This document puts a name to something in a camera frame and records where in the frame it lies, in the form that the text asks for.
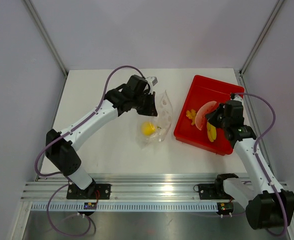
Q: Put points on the yellow pear toy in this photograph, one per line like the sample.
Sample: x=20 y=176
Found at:
x=148 y=128

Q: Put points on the aluminium frame post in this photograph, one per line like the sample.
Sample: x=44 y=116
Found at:
x=38 y=22
x=262 y=35

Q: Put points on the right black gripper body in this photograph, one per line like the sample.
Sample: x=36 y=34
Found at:
x=223 y=121

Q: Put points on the clear zip top bag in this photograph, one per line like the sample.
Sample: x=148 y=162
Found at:
x=164 y=120

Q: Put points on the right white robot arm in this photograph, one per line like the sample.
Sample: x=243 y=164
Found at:
x=267 y=204

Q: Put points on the watermelon slice toy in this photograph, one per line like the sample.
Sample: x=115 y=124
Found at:
x=200 y=118

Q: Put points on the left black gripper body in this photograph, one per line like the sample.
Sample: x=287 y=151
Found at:
x=138 y=100

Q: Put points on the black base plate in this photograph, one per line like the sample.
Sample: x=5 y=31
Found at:
x=216 y=191
x=97 y=191

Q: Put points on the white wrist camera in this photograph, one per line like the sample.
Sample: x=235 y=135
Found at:
x=237 y=97
x=152 y=80

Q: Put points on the yellow banana bunch toy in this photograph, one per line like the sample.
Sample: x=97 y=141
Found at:
x=211 y=132

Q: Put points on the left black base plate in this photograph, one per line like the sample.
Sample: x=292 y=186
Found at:
x=97 y=191

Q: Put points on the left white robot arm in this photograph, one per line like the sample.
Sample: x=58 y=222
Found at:
x=62 y=146

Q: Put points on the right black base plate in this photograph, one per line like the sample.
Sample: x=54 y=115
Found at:
x=216 y=191

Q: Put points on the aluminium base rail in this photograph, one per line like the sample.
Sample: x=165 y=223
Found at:
x=156 y=187

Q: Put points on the left aluminium frame post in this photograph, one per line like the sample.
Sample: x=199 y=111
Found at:
x=38 y=22

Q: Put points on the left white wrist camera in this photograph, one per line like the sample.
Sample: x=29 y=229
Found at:
x=152 y=80

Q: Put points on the white slotted cable duct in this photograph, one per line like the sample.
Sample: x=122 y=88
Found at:
x=197 y=207

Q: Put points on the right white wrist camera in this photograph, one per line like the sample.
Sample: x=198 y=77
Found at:
x=237 y=97

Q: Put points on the right aluminium frame post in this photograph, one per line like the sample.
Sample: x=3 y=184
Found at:
x=262 y=35

